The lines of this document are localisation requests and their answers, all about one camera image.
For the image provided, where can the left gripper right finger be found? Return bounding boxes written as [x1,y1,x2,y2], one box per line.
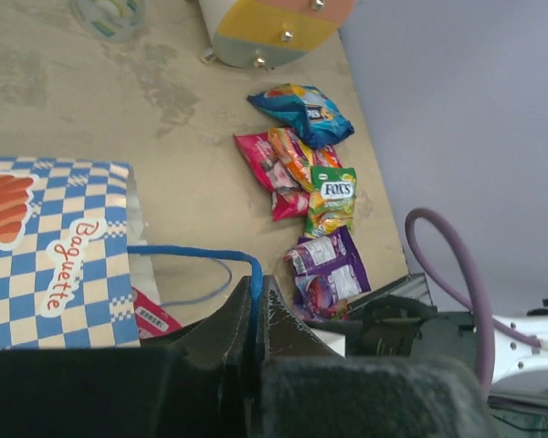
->
[256,276,338,437]

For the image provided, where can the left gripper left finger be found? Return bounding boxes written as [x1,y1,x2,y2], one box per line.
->
[163,276,252,437]

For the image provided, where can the purple snack packet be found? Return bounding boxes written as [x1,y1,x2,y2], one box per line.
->
[284,226,372,321]

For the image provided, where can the red small candy packet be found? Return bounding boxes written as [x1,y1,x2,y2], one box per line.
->
[132,287,183,340]

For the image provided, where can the pink REAL crisps bag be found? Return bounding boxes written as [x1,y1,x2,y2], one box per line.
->
[233,132,309,221]

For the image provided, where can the green Fox's candy bag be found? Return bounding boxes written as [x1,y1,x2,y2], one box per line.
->
[304,166,357,238]

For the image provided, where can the checkered paper bag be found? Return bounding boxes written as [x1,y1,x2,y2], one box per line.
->
[0,155,262,352]

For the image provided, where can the pink raspberry candy bag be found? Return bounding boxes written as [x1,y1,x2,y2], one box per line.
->
[268,128,316,193]

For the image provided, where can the blue snack bag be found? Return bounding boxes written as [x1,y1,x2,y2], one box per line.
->
[247,83,354,150]

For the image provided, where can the orange snack packet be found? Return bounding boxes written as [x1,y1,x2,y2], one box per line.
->
[313,145,343,168]

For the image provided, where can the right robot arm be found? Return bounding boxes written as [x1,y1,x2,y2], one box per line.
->
[307,311,548,393]

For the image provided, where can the white mini drawer cabinet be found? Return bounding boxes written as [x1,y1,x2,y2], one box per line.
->
[198,0,355,68]

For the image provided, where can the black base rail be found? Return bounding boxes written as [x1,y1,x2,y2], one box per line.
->
[346,294,479,360]

